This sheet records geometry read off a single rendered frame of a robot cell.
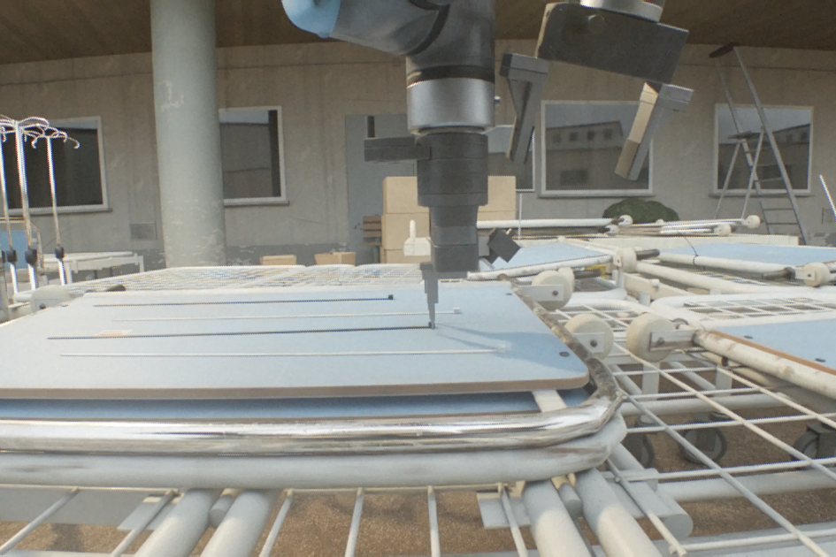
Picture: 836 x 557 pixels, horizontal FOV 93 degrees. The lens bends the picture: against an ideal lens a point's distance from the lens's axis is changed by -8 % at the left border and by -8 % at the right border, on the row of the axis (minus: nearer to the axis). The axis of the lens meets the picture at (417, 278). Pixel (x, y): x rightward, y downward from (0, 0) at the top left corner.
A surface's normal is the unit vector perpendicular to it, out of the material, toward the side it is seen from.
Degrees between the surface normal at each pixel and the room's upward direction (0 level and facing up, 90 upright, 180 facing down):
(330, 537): 0
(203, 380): 5
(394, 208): 90
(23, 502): 90
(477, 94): 94
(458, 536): 0
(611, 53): 113
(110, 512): 90
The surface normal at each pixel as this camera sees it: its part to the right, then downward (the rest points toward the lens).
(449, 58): -0.09, 0.20
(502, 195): 0.15, 0.11
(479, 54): 0.55, 0.15
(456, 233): 0.03, -0.14
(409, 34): 0.40, 0.90
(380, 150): -0.35, 0.20
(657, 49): 0.11, 0.50
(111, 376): -0.03, -0.98
